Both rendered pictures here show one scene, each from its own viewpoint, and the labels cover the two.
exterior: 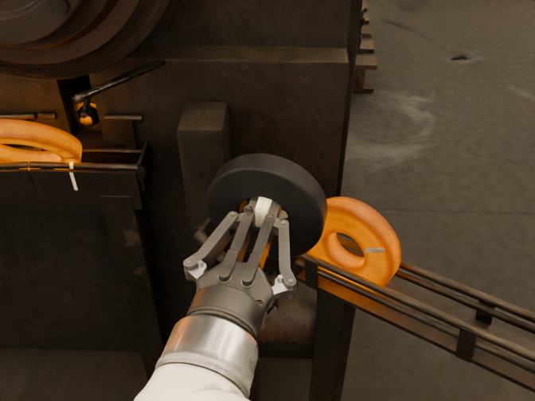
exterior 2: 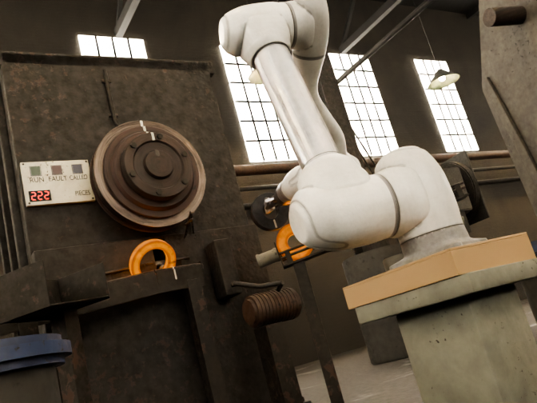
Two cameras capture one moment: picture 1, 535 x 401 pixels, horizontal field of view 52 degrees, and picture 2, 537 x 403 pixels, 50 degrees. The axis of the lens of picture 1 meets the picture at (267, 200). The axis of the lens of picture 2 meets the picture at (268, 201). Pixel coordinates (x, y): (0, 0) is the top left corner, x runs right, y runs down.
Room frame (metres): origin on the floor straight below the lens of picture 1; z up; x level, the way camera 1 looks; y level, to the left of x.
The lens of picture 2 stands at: (-1.26, 1.30, 0.30)
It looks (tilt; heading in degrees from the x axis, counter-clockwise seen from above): 14 degrees up; 324
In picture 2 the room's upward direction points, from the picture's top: 15 degrees counter-clockwise
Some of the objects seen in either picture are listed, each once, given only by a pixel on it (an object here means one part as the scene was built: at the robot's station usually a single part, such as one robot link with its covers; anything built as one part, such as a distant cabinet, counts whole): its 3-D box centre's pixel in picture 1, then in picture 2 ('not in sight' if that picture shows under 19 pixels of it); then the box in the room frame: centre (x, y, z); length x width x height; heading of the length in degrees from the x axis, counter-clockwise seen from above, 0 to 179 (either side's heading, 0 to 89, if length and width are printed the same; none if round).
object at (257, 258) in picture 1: (259, 255); not in sight; (0.43, 0.01, 0.84); 0.11 x 0.01 x 0.04; 165
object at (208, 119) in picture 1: (208, 169); (223, 269); (0.80, 0.11, 0.68); 0.11 x 0.08 x 0.24; 178
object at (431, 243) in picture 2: not in sight; (439, 245); (-0.37, 0.20, 0.44); 0.22 x 0.18 x 0.06; 104
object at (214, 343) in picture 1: (209, 360); (289, 190); (0.30, 0.06, 0.83); 0.09 x 0.06 x 0.09; 76
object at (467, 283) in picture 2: not in sight; (451, 290); (-0.38, 0.22, 0.33); 0.32 x 0.32 x 0.04; 4
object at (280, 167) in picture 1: (266, 208); (269, 211); (0.52, 0.00, 0.83); 0.16 x 0.03 x 0.16; 74
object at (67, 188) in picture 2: not in sight; (57, 182); (0.92, 0.68, 1.15); 0.26 x 0.02 x 0.18; 88
